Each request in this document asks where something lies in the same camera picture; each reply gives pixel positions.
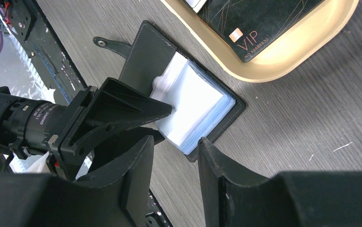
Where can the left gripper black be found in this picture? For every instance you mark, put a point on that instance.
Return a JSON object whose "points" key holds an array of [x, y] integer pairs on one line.
{"points": [[94, 116]]}

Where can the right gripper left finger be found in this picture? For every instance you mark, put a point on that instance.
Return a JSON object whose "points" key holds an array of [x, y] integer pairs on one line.
{"points": [[116, 192]]}

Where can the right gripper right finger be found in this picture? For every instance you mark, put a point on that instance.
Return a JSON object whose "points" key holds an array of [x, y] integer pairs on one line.
{"points": [[233, 195]]}

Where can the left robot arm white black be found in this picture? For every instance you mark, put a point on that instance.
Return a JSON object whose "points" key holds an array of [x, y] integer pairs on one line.
{"points": [[24, 124]]}

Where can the beige oval tray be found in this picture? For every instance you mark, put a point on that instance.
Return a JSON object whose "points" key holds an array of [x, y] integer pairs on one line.
{"points": [[282, 56]]}

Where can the white striped card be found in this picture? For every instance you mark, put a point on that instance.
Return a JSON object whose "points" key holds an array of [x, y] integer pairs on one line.
{"points": [[195, 5]]}

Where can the black leather card holder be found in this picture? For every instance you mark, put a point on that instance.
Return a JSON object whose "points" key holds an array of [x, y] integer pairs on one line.
{"points": [[202, 105]]}

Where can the black vip card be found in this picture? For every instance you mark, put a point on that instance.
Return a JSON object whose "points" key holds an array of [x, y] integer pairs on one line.
{"points": [[249, 26]]}

